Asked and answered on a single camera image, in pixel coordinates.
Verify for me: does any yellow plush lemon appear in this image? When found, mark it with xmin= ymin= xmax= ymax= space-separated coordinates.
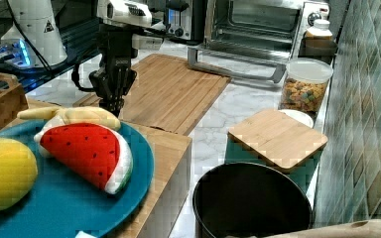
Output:
xmin=0 ymin=138 xmax=38 ymax=211

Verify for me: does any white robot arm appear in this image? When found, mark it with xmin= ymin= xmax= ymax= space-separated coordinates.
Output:
xmin=0 ymin=0 xmax=164 ymax=115

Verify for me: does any teal plate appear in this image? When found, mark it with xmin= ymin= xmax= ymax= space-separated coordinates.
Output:
xmin=0 ymin=120 xmax=154 ymax=238

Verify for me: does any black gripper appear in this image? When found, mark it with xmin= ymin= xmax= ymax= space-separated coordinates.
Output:
xmin=89 ymin=24 xmax=137 ymax=117

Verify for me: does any wooden cutting board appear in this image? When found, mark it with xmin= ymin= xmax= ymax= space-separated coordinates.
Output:
xmin=72 ymin=53 xmax=232 ymax=137

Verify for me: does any teal canister with wooden lid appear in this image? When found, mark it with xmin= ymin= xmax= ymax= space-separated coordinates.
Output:
xmin=225 ymin=109 xmax=327 ymax=192

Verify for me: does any wooden spoon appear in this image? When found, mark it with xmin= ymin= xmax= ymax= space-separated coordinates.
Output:
xmin=266 ymin=219 xmax=381 ymax=238

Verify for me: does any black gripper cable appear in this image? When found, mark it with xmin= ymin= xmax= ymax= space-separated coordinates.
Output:
xmin=70 ymin=62 xmax=95 ymax=93

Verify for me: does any plush banana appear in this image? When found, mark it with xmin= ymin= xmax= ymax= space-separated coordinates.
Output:
xmin=17 ymin=106 xmax=121 ymax=130

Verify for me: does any stainless toaster oven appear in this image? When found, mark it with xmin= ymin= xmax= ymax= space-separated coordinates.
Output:
xmin=188 ymin=0 xmax=330 ymax=83

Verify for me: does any plush watermelon slice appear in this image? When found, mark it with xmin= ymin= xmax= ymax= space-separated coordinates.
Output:
xmin=34 ymin=122 xmax=133 ymax=194

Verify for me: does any glass jar of colourful cereal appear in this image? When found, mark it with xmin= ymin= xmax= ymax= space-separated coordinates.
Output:
xmin=279 ymin=58 xmax=333 ymax=116

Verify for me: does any white-capped spice jar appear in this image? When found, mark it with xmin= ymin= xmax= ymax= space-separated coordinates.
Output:
xmin=305 ymin=19 xmax=332 ymax=40

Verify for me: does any black two-slot toaster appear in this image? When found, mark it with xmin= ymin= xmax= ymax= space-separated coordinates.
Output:
xmin=147 ymin=0 xmax=207 ymax=43

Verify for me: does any black utensil holder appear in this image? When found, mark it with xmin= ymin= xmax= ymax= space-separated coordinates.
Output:
xmin=192 ymin=163 xmax=313 ymax=238

